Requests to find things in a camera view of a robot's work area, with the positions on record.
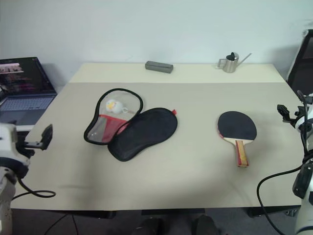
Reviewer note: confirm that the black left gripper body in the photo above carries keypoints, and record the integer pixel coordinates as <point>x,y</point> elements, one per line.
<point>25,148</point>

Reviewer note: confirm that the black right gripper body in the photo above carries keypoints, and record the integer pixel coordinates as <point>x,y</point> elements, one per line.
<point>297,116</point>

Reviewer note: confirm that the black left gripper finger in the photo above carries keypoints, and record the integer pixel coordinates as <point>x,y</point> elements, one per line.
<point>47,137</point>

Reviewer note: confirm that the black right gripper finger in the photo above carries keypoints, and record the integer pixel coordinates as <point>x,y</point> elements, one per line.
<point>283,113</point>

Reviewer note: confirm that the black rubber table tennis paddle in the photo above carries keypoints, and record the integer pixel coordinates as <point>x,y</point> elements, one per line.
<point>236,124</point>

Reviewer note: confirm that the black red paddle case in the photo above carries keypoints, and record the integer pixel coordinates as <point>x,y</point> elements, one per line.
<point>146,132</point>

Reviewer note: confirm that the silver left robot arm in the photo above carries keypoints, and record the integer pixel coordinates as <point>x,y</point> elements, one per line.
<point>6,200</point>

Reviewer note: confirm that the dark grey rectangular block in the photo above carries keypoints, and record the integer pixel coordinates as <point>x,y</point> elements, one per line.
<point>159,66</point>

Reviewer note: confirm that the white side table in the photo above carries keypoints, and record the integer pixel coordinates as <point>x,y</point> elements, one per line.
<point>25,128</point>

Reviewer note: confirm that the black office chair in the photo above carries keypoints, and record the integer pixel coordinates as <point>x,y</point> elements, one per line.
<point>303,63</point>

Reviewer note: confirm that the dark open laptop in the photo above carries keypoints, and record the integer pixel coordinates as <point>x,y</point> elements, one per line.
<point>24,73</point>

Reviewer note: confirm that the silver metal watering can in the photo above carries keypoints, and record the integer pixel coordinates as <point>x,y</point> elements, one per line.
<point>230,64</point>

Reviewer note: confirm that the dark rounded shape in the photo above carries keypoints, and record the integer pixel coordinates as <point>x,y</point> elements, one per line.
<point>205,226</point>

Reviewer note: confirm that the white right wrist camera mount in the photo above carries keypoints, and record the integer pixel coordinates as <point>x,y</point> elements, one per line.
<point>304,120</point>

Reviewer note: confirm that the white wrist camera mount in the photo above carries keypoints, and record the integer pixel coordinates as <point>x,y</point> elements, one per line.
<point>304,120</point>
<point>9,147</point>

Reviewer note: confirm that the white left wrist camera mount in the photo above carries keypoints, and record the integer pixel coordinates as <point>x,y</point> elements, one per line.
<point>9,147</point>

